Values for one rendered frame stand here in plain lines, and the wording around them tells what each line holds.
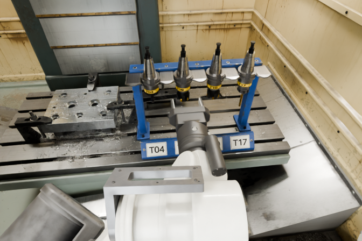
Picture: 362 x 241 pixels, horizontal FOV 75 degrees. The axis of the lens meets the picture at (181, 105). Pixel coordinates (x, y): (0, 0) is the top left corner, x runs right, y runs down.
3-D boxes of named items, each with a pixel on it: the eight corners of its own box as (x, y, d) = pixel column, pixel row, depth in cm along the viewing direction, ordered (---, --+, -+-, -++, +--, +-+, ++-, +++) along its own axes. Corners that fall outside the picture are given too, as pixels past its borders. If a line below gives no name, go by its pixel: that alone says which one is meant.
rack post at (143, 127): (150, 139, 99) (142, 82, 80) (137, 140, 99) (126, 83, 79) (149, 122, 107) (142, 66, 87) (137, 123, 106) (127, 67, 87)
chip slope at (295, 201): (333, 231, 98) (365, 201, 81) (165, 252, 92) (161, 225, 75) (257, 97, 164) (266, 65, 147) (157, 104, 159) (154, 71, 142)
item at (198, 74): (208, 82, 78) (209, 80, 77) (193, 83, 77) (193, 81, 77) (204, 70, 83) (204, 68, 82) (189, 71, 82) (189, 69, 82)
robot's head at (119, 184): (207, 274, 20) (206, 192, 19) (106, 276, 20) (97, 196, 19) (201, 223, 26) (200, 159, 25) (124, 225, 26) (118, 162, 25)
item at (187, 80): (191, 74, 83) (191, 68, 81) (193, 84, 78) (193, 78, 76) (173, 75, 82) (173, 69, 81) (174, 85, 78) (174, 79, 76)
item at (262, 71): (272, 78, 79) (273, 76, 79) (257, 79, 79) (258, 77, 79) (265, 66, 85) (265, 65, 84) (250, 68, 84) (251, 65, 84)
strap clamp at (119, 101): (140, 122, 107) (136, 97, 97) (110, 125, 106) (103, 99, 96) (140, 117, 109) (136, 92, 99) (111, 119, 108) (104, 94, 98)
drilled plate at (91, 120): (115, 127, 99) (113, 119, 96) (43, 133, 96) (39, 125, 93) (120, 93, 116) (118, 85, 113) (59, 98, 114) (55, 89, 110)
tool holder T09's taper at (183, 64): (189, 69, 80) (189, 51, 76) (190, 77, 77) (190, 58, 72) (176, 70, 80) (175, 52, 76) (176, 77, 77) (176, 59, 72)
